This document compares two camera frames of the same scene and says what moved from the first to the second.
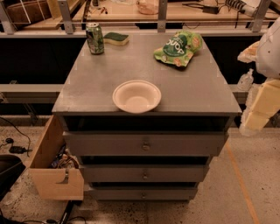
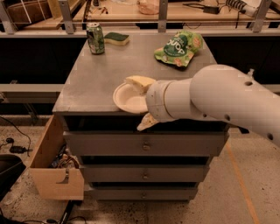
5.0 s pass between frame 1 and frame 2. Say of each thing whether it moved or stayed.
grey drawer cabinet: stayed
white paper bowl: stayed
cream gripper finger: moved
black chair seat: stayed
